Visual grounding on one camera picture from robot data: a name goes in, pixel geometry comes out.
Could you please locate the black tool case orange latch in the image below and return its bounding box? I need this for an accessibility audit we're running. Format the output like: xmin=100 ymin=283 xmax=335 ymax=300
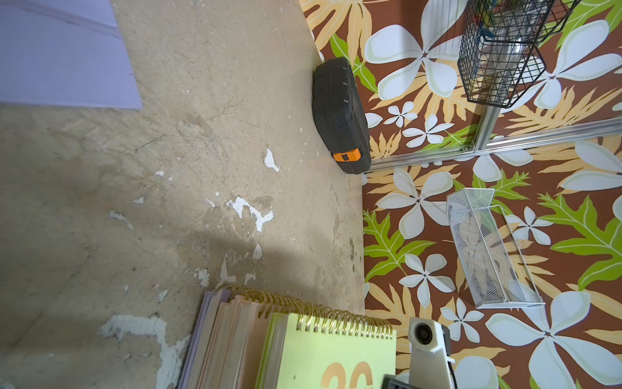
xmin=312 ymin=58 xmax=372 ymax=174

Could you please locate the white mesh basket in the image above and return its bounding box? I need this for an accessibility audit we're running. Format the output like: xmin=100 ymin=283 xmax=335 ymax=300
xmin=446 ymin=188 xmax=545 ymax=310

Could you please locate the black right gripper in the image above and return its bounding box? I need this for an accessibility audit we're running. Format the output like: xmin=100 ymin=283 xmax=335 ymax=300
xmin=382 ymin=374 xmax=411 ymax=389

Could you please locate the green 2026 desk calendar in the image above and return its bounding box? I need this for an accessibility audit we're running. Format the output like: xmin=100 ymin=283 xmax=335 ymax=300
xmin=255 ymin=313 xmax=397 ymax=388

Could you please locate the aluminium frame rail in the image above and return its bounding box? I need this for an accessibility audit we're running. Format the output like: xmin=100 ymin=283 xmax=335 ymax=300
xmin=369 ymin=107 xmax=621 ymax=172

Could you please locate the pink 2026 desk calendar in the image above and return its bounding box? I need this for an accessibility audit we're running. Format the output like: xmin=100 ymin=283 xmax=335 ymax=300
xmin=187 ymin=284 xmax=270 ymax=388

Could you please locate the purple desk calendar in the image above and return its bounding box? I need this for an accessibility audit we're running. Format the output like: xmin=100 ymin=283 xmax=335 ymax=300
xmin=1 ymin=1 xmax=143 ymax=110

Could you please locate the black wire divided basket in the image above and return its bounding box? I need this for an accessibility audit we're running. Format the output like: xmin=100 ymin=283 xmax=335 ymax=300
xmin=458 ymin=0 xmax=578 ymax=109

